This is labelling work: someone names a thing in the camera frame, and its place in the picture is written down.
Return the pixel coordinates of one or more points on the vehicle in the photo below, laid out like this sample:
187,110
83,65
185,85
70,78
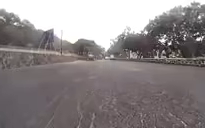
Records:
91,57
109,57

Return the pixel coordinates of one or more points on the dark tree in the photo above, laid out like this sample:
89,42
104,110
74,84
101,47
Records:
88,46

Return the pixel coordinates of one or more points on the grey asphalt road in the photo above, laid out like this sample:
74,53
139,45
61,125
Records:
103,93

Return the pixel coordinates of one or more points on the pole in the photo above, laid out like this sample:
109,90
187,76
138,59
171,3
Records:
61,43

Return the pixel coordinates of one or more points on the row of trees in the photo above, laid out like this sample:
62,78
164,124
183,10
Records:
176,33
13,31

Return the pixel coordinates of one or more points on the billboard frame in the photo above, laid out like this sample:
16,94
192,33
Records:
48,40

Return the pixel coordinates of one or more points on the low stone wall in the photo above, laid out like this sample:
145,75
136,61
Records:
176,61

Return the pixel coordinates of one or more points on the long stone wall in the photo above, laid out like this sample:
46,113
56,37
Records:
20,58

